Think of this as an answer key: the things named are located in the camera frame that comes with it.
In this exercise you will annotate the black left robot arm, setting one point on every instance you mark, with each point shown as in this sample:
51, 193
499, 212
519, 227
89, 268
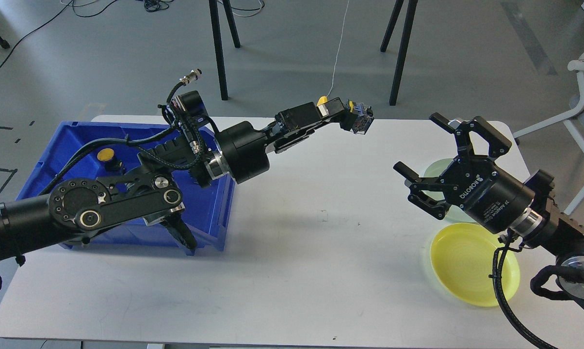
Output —
81, 208

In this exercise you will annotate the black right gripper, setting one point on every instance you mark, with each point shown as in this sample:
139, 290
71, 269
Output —
485, 192

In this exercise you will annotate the blue plastic bin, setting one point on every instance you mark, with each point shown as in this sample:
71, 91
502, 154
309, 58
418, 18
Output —
206, 209

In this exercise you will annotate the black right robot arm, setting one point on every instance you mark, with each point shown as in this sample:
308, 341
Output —
541, 225

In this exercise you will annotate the yellow push button back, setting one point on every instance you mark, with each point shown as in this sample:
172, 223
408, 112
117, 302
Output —
111, 163

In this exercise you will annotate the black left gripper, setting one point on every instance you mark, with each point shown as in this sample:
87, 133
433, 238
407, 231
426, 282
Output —
242, 151

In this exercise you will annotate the yellow plate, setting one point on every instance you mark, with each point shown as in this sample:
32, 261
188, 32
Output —
461, 256

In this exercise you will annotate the black tripod left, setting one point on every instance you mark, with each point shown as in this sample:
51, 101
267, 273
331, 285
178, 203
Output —
218, 42

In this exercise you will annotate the yellow push button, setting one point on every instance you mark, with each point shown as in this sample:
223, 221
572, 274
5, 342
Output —
111, 163
358, 118

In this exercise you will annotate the light green plate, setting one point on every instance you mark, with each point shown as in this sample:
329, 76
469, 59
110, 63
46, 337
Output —
454, 214

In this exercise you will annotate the black tripod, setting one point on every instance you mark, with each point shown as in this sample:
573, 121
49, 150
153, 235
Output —
403, 45
218, 42

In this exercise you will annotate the black tripod right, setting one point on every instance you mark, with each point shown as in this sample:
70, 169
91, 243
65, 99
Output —
403, 45

